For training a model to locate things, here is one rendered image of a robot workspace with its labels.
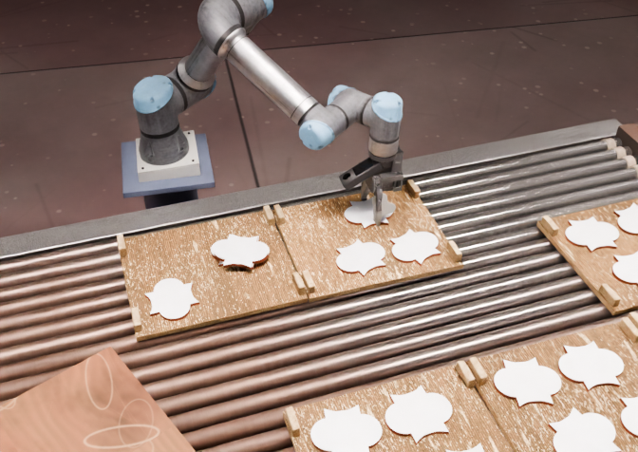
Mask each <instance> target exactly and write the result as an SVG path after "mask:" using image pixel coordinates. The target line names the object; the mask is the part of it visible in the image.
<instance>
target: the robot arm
mask: <svg viewBox="0 0 638 452"><path fill-rule="evenodd" d="M272 9H273V0H203V1H202V3H201V4H200V6H199V9H198V13H197V24H198V28H199V31H200V34H201V36H202V37H201V39H200V40H199V42H198V43H197V45H196V47H195V48H194V50H193V52H192V53H191V55H188V56H185V57H183V58H182V59H181V60H180V61H179V63H178V65H177V67H176V68H175V69H174V70H173V71H172V72H171V73H169V74H167V75H166V76H162V75H154V76H153V77H147V78H145V79H143V80H141V81H140V82H138V83H137V85H136V86H135V88H134V90H133V99H134V106H135V108H136V112H137V117H138V121H139V126H140V130H141V138H140V145H139V152H140V156H141V159H142V160H143V161H144V162H146V163H148V164H152V165H168V164H172V163H175V162H178V161H180V160H182V159H183V158H184V157H185V156H186V155H187V154H188V152H189V142H188V140H187V138H186V136H185V135H184V133H183V131H182V130H181V128H180V126H179V122H178V115H179V114H180V113H182V112H183V111H185V110H186V109H188V108H189V107H191V106H192V105H194V104H196V103H197V102H199V101H200V100H202V99H204V98H206V97H208V96H209V95H210V94H211V93H212V92H213V91H214V89H215V87H216V74H215V72H216V70H217V69H218V67H219V66H220V65H221V63H222V62H223V60H224V59H225V58H226V59H227V60H228V61H229V62H230V63H231V64H232V65H233V66H235V67H236V68H237V69H238V70H239V71H240V72H241V73H242V74H243V75H244V76H245V77H246V78H248V79H249V80H250V81H251V82H252V83H253V84H254V85H255V86H256V87H257V88H258V89H260V90H261V91H262V92H263V93H264V94H265V95H266V96H267V97H268V98H269V99H270V100H271V101H272V102H274V103H275V104H276V105H277V106H278V107H279V108H280V109H281V110H282V111H283V112H284V113H285V114H287V115H288V116H289V117H290V118H291V119H292V120H293V121H294V122H295V123H296V124H298V125H299V126H300V129H299V137H300V139H301V140H302V141H303V144H305V145H306V146H307V148H309V149H311V150H320V149H322V148H324V147H325V146H327V145H328V144H330V143H332V142H333V140H334V139H335V138H337V137H338V136H339V135H340V134H341V133H343V132H344V131H345V130H346V129H348V128H349V127H350V126H351V125H352V124H354V123H355V122H357V123H360V124H362V125H365V126H368V127H370V131H369V143H368V149H369V150H368V155H369V158H367V159H365V160H363V161H362V162H360V163H358V164H357V165H355V166H354V167H352V168H350V169H349V170H347V171H346V172H345V173H343V174H342V175H340V176H339V179H340V181H341V182H342V184H343V186H344V188H345V189H346V190H347V191H348V190H350V189H351V188H353V187H355V186H356V185H358V184H359V183H361V185H362V187H361V199H362V201H365V200H367V195H368V193H370V192H371V193H374V197H373V198H372V204H373V220H374V222H375V223H376V225H377V226H380V224H381V220H382V217H384V216H386V215H388V214H390V213H392V212H394V211H395V209H396V206H395V204H393V203H390V202H388V201H387V195H386V194H384V193H383V191H387V192H388V191H393V192H397V191H402V186H403V173H402V164H403V151H402V150H401V148H400V146H399V136H400V129H401V121H402V117H403V101H402V99H401V97H400V96H398V95H397V94H395V93H392V92H390V93H387V92H380V93H378V94H376V95H375V96H374V97H373V96H370V95H367V94H365V93H363V92H361V91H358V90H356V89H355V88H353V87H347V86H344V85H337V86H336V87H334V88H333V90H332V92H331V93H330V94H329V97H328V105H327V106H326V107H323V106H322V105H320V104H319V103H318V102H317V101H316V100H315V99H314V98H313V97H312V96H311V95H310V94H309V93H308V92H307V91H306V90H305V89H304V88H303V87H302V86H301V85H299V84H298V83H297V82H296V81H295V80H294V79H293V78H292V77H291V76H290V75H289V74H288V73H286V72H285V71H284V70H283V69H282V68H281V67H280V66H279V65H278V64H277V63H276V62H275V61H273V60H272V59H271V58H270V57H269V56H268V55H267V54H266V53H265V52H264V51H263V50H262V49H260V48H259V47H258V46H257V45H256V44H255V43H254V42H253V41H252V40H251V39H250V38H248V37H247V36H248V35H249V34H250V33H251V31H252V30H253V28H254V27H255V26H256V24H257V23H258V22H259V21H260V20H261V19H263V18H266V17H267V16H268V15H269V14H270V13H271V12H272ZM400 180H401V187H400Z"/></svg>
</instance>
